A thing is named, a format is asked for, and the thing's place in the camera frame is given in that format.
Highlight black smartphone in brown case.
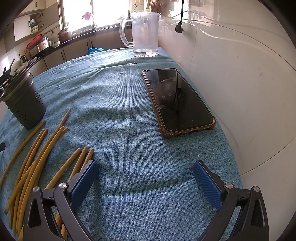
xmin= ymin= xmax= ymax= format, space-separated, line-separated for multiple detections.
xmin=141 ymin=68 xmax=216 ymax=139

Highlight steel pot with red lid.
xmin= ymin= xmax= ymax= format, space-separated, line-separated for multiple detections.
xmin=34 ymin=37 xmax=51 ymax=53

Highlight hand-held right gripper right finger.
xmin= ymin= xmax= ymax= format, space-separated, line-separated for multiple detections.
xmin=193 ymin=159 xmax=270 ymax=241

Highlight black kitchen countertop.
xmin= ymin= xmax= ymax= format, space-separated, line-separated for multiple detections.
xmin=0 ymin=25 xmax=134 ymax=78

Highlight black power cable with plug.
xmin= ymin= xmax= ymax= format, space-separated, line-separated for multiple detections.
xmin=175 ymin=0 xmax=186 ymax=34

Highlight dark perforated utensil holder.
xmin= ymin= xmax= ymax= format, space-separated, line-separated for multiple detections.
xmin=0 ymin=69 xmax=47 ymax=130

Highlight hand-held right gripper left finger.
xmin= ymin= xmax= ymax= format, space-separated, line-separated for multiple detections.
xmin=23 ymin=159 xmax=100 ymax=241

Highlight blue tablecloth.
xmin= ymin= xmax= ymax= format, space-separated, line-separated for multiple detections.
xmin=0 ymin=46 xmax=244 ymax=241

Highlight bunch of bamboo chopsticks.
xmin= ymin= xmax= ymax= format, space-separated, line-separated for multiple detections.
xmin=0 ymin=109 xmax=95 ymax=241

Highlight open wall cabinet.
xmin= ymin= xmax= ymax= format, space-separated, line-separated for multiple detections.
xmin=13 ymin=11 xmax=61 ymax=42

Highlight kitchen window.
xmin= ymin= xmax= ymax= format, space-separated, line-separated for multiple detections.
xmin=62 ymin=0 xmax=149 ymax=33

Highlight blue plastic bag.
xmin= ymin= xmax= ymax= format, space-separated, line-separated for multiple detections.
xmin=87 ymin=47 xmax=105 ymax=56

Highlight clear glass mug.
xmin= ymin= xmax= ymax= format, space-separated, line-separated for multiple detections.
xmin=119 ymin=11 xmax=161 ymax=58

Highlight cream base cabinets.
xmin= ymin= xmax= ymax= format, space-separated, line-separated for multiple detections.
xmin=29 ymin=30 xmax=135 ymax=72

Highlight brown clay pot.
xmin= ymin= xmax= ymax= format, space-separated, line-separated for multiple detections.
xmin=57 ymin=28 xmax=74 ymax=44

